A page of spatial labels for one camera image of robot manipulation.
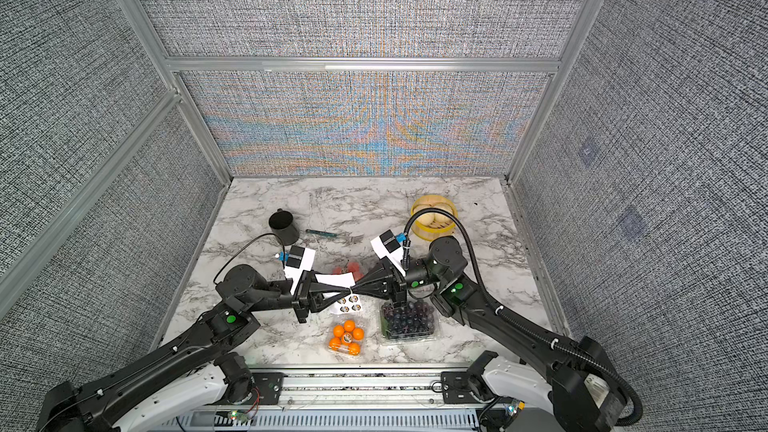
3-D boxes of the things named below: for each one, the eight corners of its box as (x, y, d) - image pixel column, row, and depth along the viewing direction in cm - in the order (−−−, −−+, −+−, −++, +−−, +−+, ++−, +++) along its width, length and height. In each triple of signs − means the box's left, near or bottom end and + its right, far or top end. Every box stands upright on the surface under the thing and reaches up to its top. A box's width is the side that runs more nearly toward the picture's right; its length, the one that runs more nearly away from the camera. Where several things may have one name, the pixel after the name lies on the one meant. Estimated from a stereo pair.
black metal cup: (272, 235, 105) (263, 219, 98) (287, 222, 108) (281, 206, 101) (288, 248, 101) (281, 233, 94) (304, 235, 105) (298, 219, 98)
